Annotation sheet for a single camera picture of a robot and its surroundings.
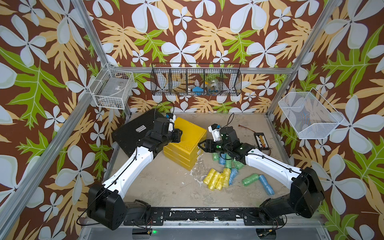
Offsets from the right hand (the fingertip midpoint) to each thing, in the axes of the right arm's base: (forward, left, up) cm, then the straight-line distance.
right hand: (200, 144), depth 80 cm
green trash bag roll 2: (-4, -18, -17) cm, 25 cm away
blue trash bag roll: (-10, -20, -16) cm, 28 cm away
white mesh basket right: (+12, -61, +9) cm, 63 cm away
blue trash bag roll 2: (-19, -38, -17) cm, 46 cm away
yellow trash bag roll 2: (-13, -15, -14) cm, 24 cm away
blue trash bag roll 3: (-11, -10, +3) cm, 15 cm away
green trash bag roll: (-14, -28, -17) cm, 35 cm away
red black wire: (+26, -38, -19) cm, 50 cm away
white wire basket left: (+29, +51, +16) cm, 60 cm away
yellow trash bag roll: (-11, -6, -17) cm, 21 cm away
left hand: (+6, +10, +5) cm, 13 cm away
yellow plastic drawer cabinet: (-7, +8, +2) cm, 10 cm away
